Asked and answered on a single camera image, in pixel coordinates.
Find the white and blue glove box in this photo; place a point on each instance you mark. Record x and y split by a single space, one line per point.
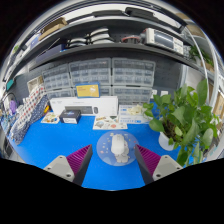
128 116

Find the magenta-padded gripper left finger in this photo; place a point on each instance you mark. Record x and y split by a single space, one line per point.
60 166

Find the yellow and blue box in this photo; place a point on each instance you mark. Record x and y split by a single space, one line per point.
87 90

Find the large sticker sheet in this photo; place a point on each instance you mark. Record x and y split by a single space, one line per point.
108 123

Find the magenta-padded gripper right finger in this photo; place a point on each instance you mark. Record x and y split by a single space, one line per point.
166 166

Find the white computer mouse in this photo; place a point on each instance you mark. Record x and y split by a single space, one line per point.
117 145

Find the long white keyboard box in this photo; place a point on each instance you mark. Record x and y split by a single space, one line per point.
106 101

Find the navy patterned cloth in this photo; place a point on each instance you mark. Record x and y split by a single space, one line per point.
28 126

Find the small sticker sheet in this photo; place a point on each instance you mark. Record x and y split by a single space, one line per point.
50 118

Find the small black box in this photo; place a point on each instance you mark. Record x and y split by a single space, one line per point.
70 116

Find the white patterned cloth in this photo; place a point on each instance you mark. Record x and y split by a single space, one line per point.
30 105

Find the green plant in white pot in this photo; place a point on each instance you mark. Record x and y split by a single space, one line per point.
180 116

